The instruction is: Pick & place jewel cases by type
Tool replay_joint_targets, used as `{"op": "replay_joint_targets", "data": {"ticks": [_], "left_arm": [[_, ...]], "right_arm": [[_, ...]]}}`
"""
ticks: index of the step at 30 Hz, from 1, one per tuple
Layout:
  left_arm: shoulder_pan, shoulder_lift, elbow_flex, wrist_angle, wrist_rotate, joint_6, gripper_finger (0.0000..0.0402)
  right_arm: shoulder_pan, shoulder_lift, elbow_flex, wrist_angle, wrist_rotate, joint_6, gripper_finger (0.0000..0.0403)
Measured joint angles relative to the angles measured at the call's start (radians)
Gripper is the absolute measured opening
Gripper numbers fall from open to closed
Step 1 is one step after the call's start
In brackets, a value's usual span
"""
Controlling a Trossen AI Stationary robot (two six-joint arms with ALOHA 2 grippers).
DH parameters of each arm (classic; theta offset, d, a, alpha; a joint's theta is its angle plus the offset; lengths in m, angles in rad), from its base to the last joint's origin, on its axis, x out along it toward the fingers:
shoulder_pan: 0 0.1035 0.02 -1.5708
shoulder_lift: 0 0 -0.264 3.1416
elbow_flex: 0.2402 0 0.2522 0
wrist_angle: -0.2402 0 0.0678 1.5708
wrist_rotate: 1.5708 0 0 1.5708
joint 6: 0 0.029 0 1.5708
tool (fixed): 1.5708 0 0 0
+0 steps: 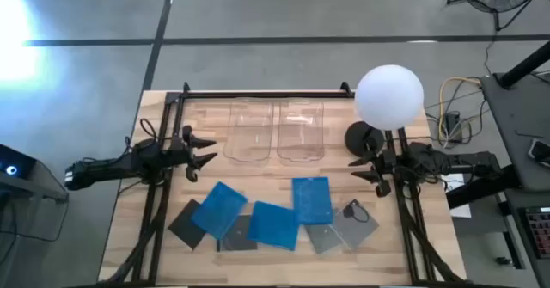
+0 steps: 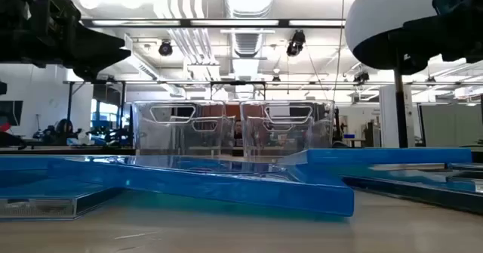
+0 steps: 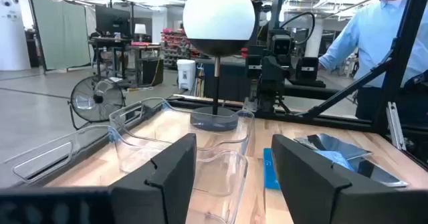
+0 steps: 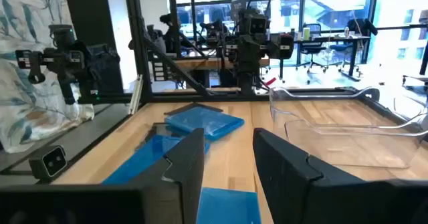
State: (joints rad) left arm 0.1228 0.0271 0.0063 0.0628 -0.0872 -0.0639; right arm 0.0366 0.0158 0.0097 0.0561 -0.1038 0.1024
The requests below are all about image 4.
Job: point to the white plastic strip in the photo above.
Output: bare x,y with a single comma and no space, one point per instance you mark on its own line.
136,93

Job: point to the black background robot arm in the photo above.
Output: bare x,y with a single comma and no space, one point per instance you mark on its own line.
170,30
214,31

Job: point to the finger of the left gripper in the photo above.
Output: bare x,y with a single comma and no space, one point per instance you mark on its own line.
287,47
231,51

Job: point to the green cup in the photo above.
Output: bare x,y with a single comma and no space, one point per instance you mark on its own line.
306,33

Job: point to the small black table camera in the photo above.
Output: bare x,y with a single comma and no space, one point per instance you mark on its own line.
50,162

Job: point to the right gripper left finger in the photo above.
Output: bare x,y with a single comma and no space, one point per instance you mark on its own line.
180,170

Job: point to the black labelled control box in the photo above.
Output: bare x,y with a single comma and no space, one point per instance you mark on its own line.
158,67

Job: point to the floral print curtain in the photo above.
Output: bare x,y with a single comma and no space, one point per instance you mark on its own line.
20,117

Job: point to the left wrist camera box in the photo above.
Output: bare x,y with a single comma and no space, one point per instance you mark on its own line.
257,22

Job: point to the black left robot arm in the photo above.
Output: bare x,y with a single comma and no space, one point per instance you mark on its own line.
250,83

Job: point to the black office chair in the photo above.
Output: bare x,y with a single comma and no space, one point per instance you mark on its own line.
311,48
357,26

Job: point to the blue jewel case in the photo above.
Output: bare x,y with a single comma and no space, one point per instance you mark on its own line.
143,157
227,207
207,122

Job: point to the black office desk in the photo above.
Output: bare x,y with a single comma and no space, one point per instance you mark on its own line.
334,38

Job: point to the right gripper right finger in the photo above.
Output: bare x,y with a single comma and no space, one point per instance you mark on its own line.
284,177

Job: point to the wooden workbench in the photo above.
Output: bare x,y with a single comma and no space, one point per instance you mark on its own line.
200,63

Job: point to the small red object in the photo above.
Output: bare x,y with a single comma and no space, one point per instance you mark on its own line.
271,82

